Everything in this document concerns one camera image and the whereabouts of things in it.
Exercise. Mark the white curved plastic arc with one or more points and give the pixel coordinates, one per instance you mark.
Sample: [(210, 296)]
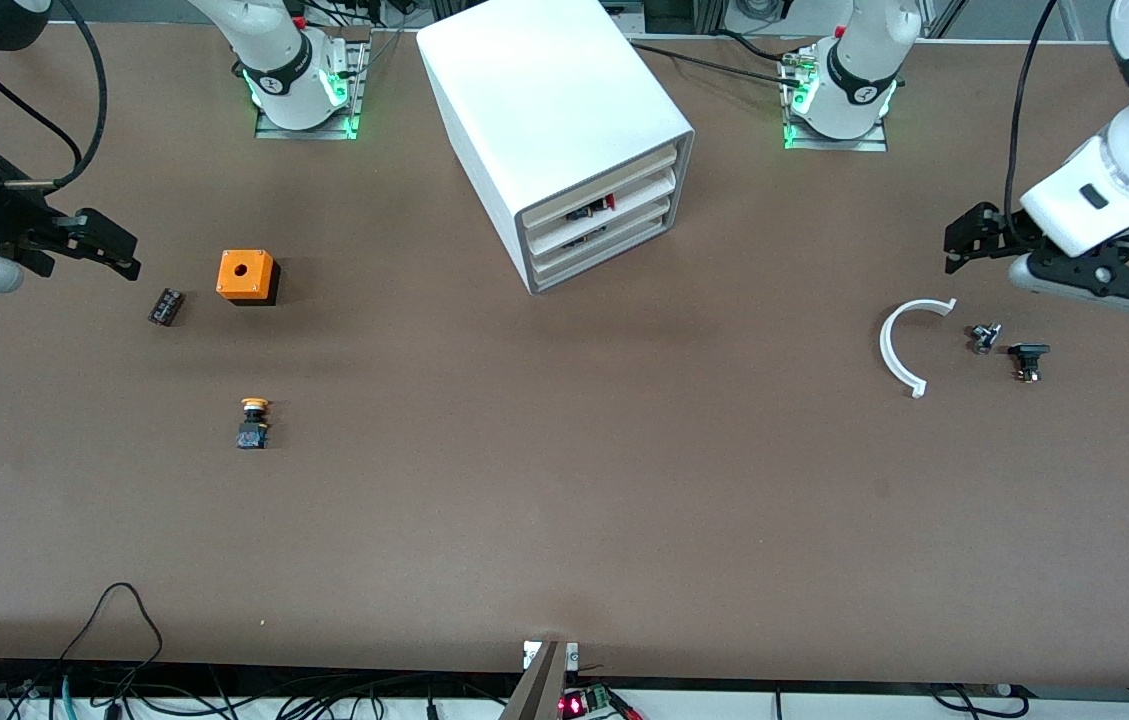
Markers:
[(885, 347)]

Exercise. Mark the circuit board with red light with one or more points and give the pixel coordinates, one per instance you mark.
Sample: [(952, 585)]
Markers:
[(589, 703)]

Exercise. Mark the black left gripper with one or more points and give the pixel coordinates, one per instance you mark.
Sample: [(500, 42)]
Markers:
[(1008, 232)]

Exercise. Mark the orange button enclosure box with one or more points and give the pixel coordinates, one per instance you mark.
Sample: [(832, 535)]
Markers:
[(244, 272)]

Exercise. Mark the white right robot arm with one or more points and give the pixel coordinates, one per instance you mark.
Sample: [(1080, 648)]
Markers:
[(274, 60)]

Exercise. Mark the white drawer cabinet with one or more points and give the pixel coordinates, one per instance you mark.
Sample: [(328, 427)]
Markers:
[(544, 90)]

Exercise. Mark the small black contact block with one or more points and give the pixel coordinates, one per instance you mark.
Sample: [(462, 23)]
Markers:
[(166, 306)]

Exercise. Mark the white drawer with red part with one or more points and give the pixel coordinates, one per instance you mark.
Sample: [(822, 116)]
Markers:
[(649, 185)]

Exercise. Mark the small black silver component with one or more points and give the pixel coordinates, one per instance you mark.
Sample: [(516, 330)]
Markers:
[(984, 338)]

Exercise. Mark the white empty-looking drawer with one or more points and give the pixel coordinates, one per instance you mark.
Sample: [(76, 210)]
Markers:
[(639, 232)]

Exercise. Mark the metal base plate right arm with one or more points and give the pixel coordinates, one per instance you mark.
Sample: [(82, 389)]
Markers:
[(356, 110)]

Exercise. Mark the metal base plate left arm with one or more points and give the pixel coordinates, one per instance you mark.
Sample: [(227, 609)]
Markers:
[(792, 135)]

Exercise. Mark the white drawer holding push button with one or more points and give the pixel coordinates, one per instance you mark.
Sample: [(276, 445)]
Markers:
[(654, 160)]

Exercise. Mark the black flat-top component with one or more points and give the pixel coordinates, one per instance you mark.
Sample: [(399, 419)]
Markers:
[(1028, 352)]

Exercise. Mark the white drawer with black part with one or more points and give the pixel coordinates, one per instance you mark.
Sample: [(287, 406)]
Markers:
[(646, 207)]

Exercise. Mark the yellow-orange mushroom push button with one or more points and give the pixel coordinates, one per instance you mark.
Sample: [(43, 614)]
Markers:
[(253, 428)]

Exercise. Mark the grey metal bracket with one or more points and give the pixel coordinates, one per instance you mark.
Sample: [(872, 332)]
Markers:
[(536, 690)]

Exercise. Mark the red black part in drawer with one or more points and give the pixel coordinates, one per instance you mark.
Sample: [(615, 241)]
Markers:
[(591, 209)]

